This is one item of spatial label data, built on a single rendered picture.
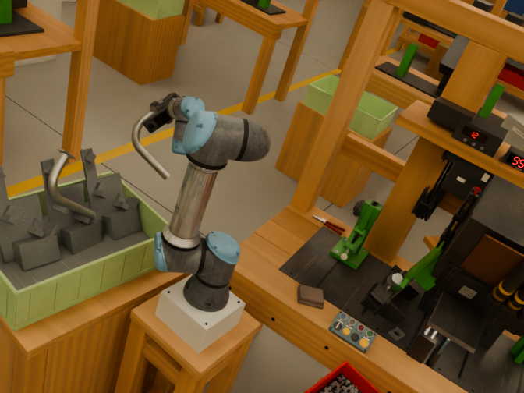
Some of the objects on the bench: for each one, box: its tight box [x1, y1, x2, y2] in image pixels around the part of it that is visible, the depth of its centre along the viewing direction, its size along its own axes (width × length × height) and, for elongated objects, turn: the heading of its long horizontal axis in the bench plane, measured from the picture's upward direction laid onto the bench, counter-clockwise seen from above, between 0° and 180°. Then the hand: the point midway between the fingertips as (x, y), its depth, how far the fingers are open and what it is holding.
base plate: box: [278, 226, 524, 393], centre depth 212 cm, size 42×110×2 cm, turn 36°
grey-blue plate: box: [428, 336, 450, 366], centre depth 192 cm, size 10×2×14 cm, turn 126°
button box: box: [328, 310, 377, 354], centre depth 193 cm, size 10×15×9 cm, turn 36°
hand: (154, 113), depth 206 cm, fingers closed on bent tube, 3 cm apart
